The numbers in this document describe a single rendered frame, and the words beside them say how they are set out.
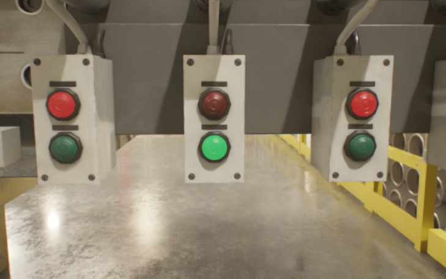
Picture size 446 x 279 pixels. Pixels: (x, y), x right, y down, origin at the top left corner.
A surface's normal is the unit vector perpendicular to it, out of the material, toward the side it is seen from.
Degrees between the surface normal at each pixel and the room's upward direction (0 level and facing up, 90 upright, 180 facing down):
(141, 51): 90
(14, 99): 90
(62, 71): 90
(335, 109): 90
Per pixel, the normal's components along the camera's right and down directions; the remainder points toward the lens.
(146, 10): 0.04, 0.13
